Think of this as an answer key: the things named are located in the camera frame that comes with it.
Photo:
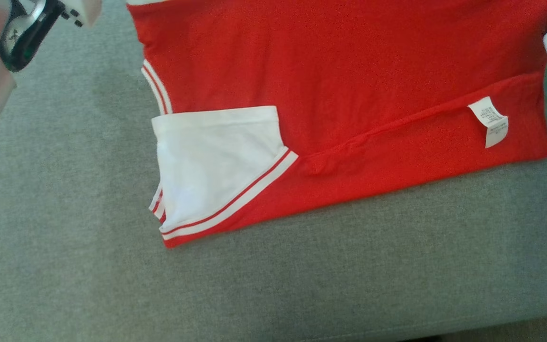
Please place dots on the red jersey with white stripes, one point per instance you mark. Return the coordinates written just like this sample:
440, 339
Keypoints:
325, 80

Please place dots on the grey fabric ottoman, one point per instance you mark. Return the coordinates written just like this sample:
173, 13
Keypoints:
88, 285

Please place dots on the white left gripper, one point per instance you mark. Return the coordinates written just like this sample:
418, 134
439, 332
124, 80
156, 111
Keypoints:
26, 35

